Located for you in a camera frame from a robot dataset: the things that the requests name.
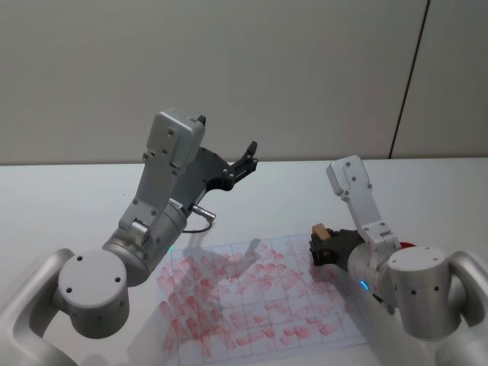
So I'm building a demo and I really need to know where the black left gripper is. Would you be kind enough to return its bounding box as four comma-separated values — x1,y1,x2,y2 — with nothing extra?
181,114,259,210

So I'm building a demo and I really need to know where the grid sheet with red smears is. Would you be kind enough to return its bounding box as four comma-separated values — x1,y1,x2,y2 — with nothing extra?
154,233,369,366

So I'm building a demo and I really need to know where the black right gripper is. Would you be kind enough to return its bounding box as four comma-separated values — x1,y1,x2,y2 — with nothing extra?
309,229,364,270

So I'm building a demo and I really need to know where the thin cable with silver plug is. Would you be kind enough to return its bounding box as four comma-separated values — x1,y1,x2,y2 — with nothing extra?
181,204,217,234

